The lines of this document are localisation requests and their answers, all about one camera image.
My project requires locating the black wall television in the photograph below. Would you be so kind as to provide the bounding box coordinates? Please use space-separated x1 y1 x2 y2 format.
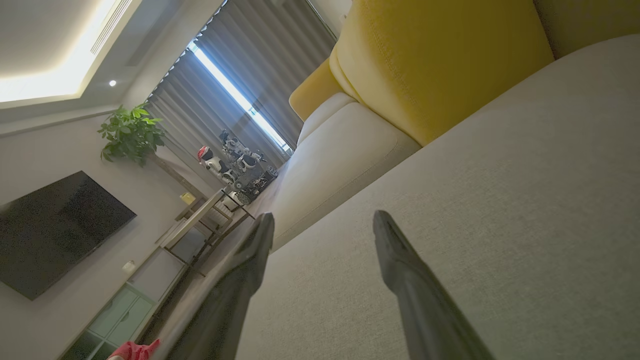
0 171 137 301

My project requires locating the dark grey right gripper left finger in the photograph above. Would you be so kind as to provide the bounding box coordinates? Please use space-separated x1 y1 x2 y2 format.
167 212 276 360

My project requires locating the red bulls jersey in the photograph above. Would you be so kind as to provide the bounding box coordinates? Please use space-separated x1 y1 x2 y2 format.
107 338 161 360

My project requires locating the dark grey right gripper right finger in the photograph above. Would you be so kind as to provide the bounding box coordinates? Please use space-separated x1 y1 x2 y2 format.
372 209 496 360

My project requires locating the green potted plant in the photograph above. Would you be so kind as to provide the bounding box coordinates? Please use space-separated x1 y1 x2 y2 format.
97 103 167 168

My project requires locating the white black humanoid robot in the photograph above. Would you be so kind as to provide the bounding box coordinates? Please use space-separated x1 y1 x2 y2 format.
196 145 238 184

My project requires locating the white ribbed heater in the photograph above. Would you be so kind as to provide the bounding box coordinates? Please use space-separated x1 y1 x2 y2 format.
205 200 235 228

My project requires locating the ceiling air vent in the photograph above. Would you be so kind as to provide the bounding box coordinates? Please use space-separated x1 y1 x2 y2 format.
90 0 134 55

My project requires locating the large grey sofa seat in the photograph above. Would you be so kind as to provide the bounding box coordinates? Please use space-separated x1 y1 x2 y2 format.
235 34 640 360

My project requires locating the grey sofa seat cushion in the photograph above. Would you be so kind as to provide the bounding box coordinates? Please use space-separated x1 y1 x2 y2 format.
297 92 358 146

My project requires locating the white robot on wheeled base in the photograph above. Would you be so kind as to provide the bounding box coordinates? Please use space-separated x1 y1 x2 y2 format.
220 130 279 206

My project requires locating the white low tv cabinet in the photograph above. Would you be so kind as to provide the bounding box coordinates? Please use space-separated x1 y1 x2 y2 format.
60 200 221 360

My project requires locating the grey curtain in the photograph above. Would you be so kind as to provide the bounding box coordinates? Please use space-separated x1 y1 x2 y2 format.
145 0 337 167

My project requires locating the round table with metal legs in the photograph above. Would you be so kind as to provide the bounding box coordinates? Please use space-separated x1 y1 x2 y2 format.
160 187 256 278

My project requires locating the large yellow sofa back cushion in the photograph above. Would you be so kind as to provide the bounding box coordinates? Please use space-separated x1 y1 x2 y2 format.
330 0 555 147

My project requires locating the grey sofa back cushion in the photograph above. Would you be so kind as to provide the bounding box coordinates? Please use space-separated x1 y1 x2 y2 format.
534 0 640 60
270 102 423 251

